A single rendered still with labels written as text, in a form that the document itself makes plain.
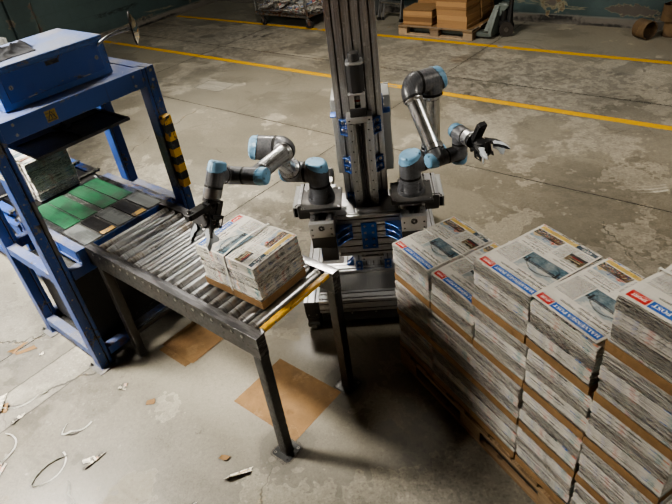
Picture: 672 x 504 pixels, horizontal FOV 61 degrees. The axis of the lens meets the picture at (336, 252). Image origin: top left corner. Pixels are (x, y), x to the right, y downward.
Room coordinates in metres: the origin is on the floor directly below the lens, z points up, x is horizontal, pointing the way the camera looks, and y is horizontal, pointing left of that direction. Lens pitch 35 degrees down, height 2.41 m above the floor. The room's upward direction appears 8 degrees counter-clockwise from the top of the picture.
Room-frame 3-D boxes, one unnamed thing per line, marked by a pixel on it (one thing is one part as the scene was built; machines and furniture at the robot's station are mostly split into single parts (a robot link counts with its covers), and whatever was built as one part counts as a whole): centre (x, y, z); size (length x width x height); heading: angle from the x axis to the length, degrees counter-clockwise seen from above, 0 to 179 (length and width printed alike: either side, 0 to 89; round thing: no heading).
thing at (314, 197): (2.77, 0.04, 0.87); 0.15 x 0.15 x 0.10
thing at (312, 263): (2.57, 0.50, 0.74); 1.34 x 0.05 x 0.12; 47
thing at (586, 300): (1.41, -0.87, 1.06); 0.37 x 0.28 x 0.01; 114
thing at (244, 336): (2.20, 0.85, 0.74); 1.34 x 0.05 x 0.12; 47
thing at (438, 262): (1.79, -0.69, 0.42); 1.17 x 0.39 x 0.83; 25
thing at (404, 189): (2.71, -0.46, 0.87); 0.15 x 0.15 x 0.10
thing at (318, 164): (2.77, 0.04, 0.98); 0.13 x 0.12 x 0.14; 70
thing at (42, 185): (3.48, 1.83, 0.93); 0.38 x 0.30 x 0.26; 47
